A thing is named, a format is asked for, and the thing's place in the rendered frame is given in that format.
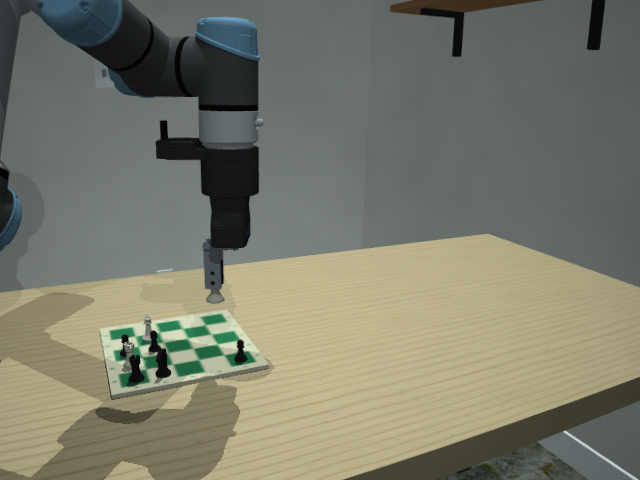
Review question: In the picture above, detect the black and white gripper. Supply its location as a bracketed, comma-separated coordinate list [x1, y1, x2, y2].
[156, 111, 263, 289]

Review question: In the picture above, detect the white rook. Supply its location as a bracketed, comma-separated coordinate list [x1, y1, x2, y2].
[123, 341, 135, 368]

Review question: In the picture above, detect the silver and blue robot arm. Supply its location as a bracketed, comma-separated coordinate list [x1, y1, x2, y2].
[0, 0, 260, 251]

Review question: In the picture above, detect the white chess queen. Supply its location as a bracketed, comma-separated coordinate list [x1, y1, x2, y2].
[206, 289, 225, 303]

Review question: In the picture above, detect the white bishop chess piece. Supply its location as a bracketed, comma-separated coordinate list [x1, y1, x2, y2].
[142, 313, 152, 342]

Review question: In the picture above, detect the green and white chessboard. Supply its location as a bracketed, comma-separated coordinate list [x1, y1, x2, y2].
[100, 310, 269, 399]

